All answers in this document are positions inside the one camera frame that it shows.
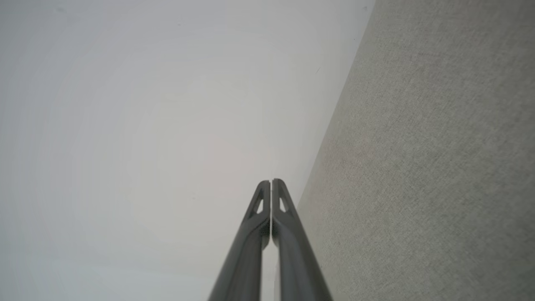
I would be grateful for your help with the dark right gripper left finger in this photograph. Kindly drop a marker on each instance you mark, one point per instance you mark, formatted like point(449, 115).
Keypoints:
point(246, 259)

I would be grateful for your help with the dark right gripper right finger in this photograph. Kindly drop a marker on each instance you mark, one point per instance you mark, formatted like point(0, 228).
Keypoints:
point(296, 259)

